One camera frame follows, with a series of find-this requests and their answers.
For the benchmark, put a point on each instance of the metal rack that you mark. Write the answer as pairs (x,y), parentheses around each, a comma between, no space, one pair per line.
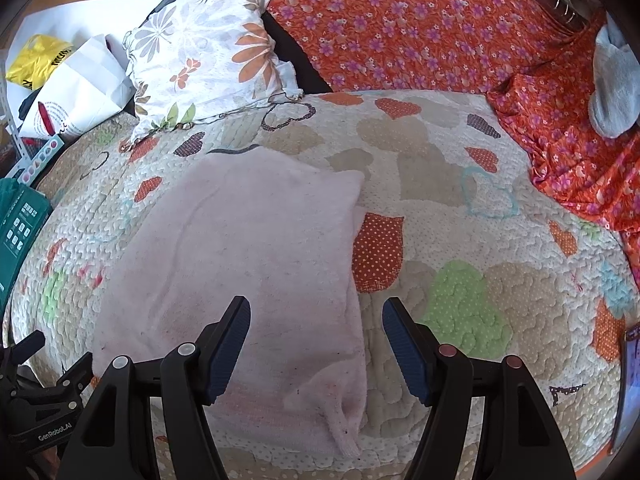
(12,130)

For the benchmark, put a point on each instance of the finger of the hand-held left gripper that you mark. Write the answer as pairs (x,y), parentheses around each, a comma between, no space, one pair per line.
(75,375)

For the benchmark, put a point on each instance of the black sofa seat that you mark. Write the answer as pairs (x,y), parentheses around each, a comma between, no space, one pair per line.
(295,60)

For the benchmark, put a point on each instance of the white paper bag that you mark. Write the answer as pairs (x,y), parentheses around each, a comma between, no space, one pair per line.
(85,95)

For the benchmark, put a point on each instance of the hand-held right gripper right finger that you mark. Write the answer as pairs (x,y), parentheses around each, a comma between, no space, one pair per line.
(400,332)

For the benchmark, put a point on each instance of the orange floral cloth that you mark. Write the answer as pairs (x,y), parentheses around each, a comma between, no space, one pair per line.
(425,30)

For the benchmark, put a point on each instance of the white floral pillow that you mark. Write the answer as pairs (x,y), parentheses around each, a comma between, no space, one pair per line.
(210,45)

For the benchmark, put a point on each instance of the grey sock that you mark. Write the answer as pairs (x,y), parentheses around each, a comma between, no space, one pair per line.
(612,90)

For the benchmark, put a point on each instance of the white floral knit cardigan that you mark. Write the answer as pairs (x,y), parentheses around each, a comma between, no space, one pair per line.
(240,260)

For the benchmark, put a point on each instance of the dark phone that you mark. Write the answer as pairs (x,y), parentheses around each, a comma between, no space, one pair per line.
(629,390)

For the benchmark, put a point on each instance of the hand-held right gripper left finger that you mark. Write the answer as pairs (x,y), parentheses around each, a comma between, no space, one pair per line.
(231,330)

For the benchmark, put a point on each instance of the yellow plastic bag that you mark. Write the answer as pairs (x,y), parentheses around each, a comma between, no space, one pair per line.
(37,60)

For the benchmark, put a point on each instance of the box with coloured shapes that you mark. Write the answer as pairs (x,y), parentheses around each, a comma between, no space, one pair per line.
(37,160)

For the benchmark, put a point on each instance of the large white paper sheet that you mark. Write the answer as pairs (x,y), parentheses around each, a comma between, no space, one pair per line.
(100,20)

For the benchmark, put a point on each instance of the heart patterned quilt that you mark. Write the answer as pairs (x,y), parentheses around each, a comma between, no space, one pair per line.
(450,200)

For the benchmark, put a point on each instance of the green cardboard box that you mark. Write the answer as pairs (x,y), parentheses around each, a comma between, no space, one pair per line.
(20,225)

